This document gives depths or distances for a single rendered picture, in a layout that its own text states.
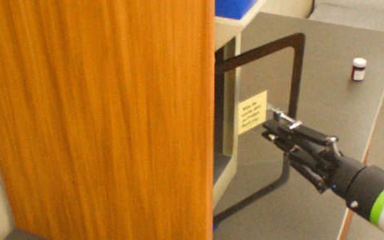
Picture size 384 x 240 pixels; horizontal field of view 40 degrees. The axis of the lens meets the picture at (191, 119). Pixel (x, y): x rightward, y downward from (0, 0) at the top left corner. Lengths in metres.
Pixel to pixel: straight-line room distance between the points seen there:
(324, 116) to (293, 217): 0.46
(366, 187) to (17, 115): 0.66
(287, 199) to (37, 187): 0.60
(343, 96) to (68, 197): 0.99
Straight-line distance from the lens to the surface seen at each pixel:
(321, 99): 1.75
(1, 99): 1.09
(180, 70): 0.81
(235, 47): 1.19
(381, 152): 3.17
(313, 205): 1.35
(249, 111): 1.08
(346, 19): 3.91
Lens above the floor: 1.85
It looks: 34 degrees down
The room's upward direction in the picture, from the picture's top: 1 degrees counter-clockwise
